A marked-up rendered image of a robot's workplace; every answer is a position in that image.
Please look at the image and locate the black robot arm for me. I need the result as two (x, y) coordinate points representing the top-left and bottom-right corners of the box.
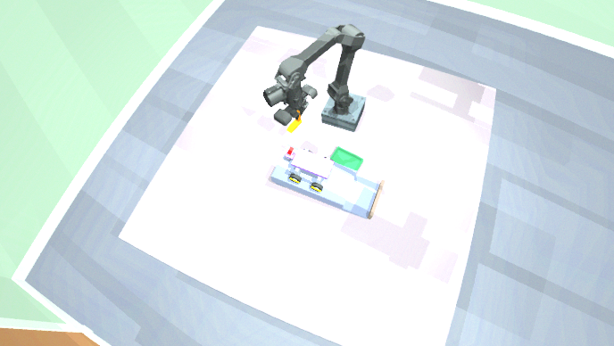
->
(262, 24), (366, 116)

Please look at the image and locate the light blue ramp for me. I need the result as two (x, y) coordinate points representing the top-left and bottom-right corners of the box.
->
(271, 144), (385, 219)

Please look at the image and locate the green tray floor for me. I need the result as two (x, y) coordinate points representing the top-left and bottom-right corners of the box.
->
(332, 149), (361, 170)

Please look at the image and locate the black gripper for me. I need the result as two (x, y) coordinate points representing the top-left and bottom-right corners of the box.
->
(272, 84), (318, 126)

